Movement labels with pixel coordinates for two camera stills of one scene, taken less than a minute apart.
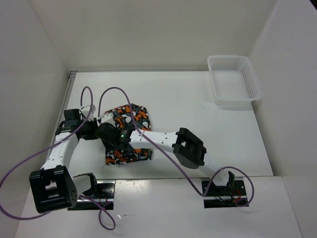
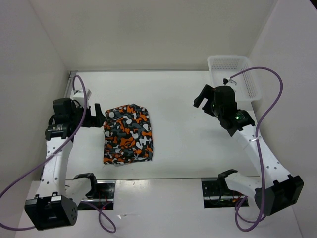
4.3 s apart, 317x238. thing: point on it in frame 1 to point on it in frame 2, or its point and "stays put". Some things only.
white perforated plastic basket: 235,83 stays put
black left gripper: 94,124 to 93,121
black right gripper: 107,146 to 207,91
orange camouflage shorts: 123,116 stays put
